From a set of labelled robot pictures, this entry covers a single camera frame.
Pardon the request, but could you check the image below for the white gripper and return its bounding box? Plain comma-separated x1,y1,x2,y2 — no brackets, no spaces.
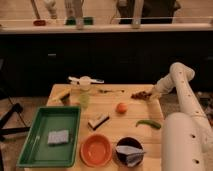
148,76,174,101

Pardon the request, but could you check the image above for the dark red grape bunch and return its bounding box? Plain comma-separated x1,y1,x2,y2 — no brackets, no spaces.
131,91,151,100

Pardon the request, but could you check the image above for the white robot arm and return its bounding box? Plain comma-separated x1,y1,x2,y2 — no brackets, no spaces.
151,62,213,171

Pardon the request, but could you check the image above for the grey cloth in bowl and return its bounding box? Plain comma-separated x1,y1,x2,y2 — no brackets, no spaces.
115,145,145,167

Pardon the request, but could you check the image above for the dark bowl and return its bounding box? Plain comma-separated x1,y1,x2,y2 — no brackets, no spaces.
115,137,145,167

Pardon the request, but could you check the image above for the orange red bowl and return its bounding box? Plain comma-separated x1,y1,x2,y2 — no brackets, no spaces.
80,134,112,167

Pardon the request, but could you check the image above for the red bowl on counter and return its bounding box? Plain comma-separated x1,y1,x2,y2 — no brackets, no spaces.
33,20,46,26

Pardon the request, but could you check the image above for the green chili pepper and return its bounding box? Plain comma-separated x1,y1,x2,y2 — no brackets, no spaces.
135,120,161,130

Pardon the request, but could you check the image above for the orange tomato fruit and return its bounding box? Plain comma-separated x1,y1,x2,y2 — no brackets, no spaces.
116,103,128,114

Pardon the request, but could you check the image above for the black white eraser block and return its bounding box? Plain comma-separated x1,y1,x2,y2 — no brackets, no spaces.
88,115,109,131

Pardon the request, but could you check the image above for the green clear bottle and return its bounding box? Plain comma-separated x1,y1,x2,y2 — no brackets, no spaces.
79,76,91,109

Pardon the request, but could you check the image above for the green object on counter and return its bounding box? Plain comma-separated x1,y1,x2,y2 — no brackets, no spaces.
65,17,94,25

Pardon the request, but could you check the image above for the blue grey sponge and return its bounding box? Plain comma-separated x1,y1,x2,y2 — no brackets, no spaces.
47,130,69,145

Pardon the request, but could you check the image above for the green plastic tray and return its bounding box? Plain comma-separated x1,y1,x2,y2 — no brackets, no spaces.
17,106,81,168

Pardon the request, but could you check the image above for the black tripod stand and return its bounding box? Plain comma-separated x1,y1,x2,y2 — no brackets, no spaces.
0,103,30,142

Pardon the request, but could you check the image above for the white handled tool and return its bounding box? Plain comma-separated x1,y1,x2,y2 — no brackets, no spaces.
68,76,104,84

